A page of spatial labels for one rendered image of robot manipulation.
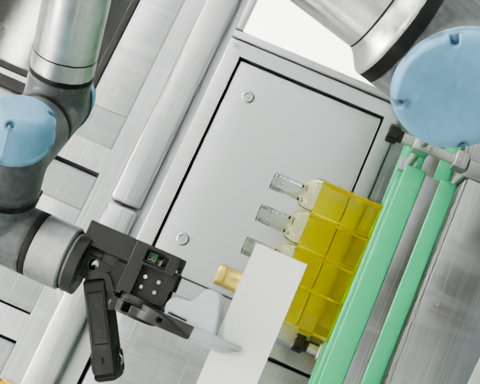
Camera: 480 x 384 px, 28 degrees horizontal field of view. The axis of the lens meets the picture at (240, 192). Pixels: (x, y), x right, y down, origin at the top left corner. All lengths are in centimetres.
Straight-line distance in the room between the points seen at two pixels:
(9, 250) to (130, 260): 13
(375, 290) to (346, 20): 59
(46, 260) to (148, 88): 73
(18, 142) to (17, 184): 5
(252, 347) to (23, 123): 34
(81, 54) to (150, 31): 71
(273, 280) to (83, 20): 35
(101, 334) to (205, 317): 12
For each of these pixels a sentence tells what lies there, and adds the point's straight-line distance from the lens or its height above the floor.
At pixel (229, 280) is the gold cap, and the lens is 148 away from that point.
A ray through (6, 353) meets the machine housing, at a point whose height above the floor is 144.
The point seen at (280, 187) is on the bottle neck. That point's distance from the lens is 152.
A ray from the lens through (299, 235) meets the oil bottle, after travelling 149.
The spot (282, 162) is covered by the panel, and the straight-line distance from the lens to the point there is 168.
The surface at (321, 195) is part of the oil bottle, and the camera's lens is 151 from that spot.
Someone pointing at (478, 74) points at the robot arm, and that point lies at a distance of 86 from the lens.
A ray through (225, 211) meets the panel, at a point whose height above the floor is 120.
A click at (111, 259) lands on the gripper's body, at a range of 108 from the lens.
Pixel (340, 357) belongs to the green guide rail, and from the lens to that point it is 135.
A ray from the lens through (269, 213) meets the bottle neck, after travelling 151.
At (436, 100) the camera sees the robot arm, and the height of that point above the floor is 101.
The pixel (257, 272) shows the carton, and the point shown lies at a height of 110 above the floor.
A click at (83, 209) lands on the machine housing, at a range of 168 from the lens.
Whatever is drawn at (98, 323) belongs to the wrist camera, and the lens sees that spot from 107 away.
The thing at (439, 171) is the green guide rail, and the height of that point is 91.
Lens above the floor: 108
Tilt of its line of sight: 4 degrees up
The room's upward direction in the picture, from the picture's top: 67 degrees counter-clockwise
